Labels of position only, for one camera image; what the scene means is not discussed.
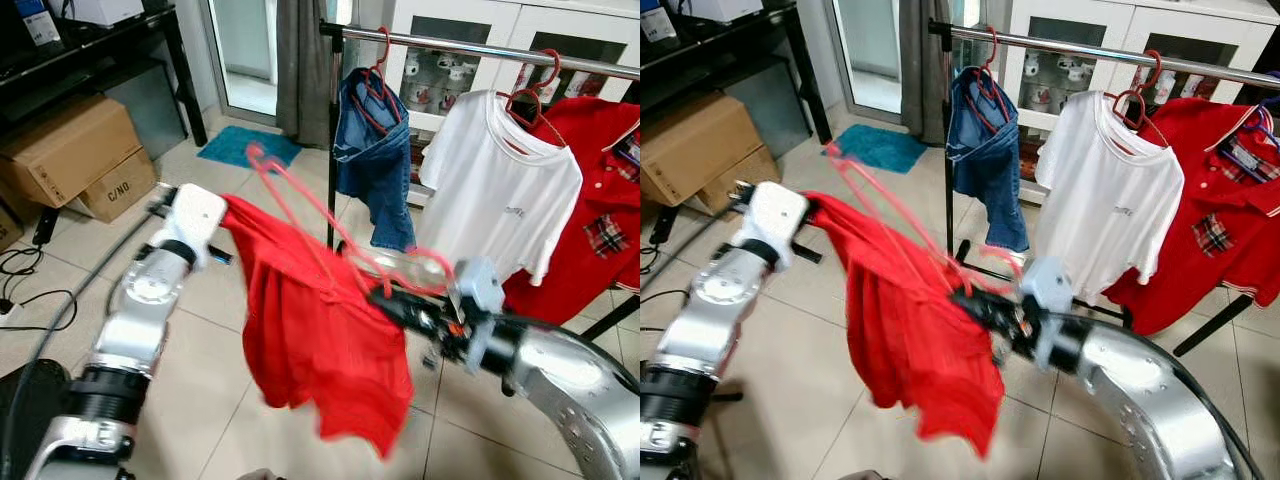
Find white glass door cabinet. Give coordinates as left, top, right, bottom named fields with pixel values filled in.
left=385, top=0, right=641, bottom=208
left=1000, top=0, right=1280, bottom=206

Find black clothes rack chrome rail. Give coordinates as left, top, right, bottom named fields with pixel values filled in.
left=318, top=18, right=641, bottom=343
left=928, top=18, right=1280, bottom=358

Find white carton box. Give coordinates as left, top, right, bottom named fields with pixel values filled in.
left=690, top=0, right=766, bottom=23
left=72, top=0, right=146, bottom=28

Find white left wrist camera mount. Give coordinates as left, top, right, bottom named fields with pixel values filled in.
left=165, top=183, right=228, bottom=271
left=757, top=183, right=811, bottom=271

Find red plastic clothes hanger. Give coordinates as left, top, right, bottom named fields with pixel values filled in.
left=960, top=27, right=1013, bottom=136
left=503, top=48, right=568, bottom=148
left=1112, top=48, right=1171, bottom=148
left=245, top=142, right=456, bottom=299
left=826, top=142, right=1031, bottom=299
left=348, top=27, right=406, bottom=136

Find glass sliding door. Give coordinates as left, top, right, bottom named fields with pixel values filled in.
left=825, top=0, right=906, bottom=121
left=200, top=0, right=286, bottom=123

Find grey curtain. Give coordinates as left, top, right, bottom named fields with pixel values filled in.
left=275, top=0, right=336, bottom=146
left=898, top=0, right=956, bottom=146

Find teal floor mat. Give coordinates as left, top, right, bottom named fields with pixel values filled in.
left=822, top=123, right=931, bottom=176
left=197, top=125, right=303, bottom=171

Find red short sleeve shirt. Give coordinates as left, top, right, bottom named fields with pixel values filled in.
left=220, top=193, right=416, bottom=461
left=805, top=190, right=1006, bottom=443

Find blue and white box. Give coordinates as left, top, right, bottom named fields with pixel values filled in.
left=15, top=0, right=63, bottom=48
left=640, top=0, right=679, bottom=43

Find black shelf table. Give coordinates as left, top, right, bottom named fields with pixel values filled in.
left=0, top=5, right=209, bottom=148
left=640, top=0, right=833, bottom=146

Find blue denim shorts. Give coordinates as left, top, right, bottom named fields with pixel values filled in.
left=335, top=68, right=417, bottom=253
left=947, top=65, right=1031, bottom=254

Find red polo shirt plaid pocket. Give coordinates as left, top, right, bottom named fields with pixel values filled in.
left=1105, top=97, right=1280, bottom=336
left=500, top=97, right=641, bottom=326

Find large brown cardboard box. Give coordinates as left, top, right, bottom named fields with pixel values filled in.
left=0, top=95, right=146, bottom=209
left=640, top=92, right=766, bottom=206

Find plain white T-shirt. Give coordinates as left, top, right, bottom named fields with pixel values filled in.
left=418, top=90, right=584, bottom=288
left=1035, top=90, right=1186, bottom=301

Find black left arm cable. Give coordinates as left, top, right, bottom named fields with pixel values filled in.
left=0, top=185, right=179, bottom=471
left=640, top=180, right=763, bottom=293

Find grey metal panel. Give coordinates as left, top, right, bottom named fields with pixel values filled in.
left=105, top=65, right=188, bottom=159
left=725, top=55, right=813, bottom=156

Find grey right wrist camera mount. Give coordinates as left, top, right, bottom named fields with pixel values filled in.
left=1020, top=257, right=1074, bottom=371
left=448, top=257, right=507, bottom=373

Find purple clothes hanger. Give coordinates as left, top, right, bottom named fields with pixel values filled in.
left=1225, top=98, right=1280, bottom=156

